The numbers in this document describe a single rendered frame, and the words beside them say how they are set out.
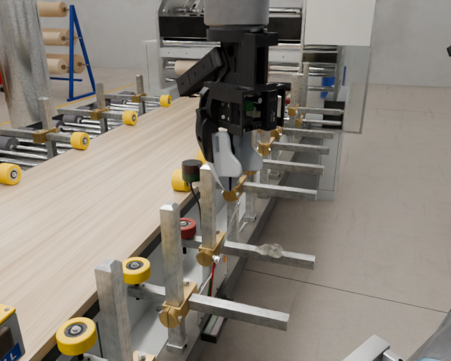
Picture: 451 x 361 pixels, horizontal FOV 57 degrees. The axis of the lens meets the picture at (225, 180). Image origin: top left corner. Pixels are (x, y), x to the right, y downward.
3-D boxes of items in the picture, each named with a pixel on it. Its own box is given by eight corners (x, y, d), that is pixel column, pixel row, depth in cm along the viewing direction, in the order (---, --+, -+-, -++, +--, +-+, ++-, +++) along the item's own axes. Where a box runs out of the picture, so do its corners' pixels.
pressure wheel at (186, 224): (200, 248, 137) (200, 218, 133) (191, 261, 130) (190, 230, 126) (178, 244, 140) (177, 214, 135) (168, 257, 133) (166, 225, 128)
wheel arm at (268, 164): (323, 172, 164) (324, 164, 163) (323, 175, 161) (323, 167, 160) (205, 159, 179) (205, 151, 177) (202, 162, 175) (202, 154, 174)
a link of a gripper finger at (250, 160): (251, 201, 54) (253, 133, 51) (222, 188, 59) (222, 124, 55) (268, 195, 56) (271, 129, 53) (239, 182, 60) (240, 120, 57)
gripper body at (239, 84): (239, 143, 47) (240, 31, 43) (195, 127, 53) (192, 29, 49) (285, 131, 52) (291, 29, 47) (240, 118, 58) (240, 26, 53)
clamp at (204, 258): (225, 245, 135) (225, 231, 133) (212, 268, 123) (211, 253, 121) (210, 242, 137) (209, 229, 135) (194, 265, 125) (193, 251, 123)
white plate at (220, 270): (227, 274, 140) (227, 248, 137) (199, 326, 118) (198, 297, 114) (225, 273, 141) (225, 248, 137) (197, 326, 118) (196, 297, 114)
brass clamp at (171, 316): (200, 297, 114) (199, 282, 112) (180, 331, 102) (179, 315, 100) (179, 293, 115) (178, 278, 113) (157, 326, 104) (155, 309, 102)
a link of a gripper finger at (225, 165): (233, 208, 53) (234, 138, 49) (205, 193, 57) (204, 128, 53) (251, 201, 54) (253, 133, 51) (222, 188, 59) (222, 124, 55)
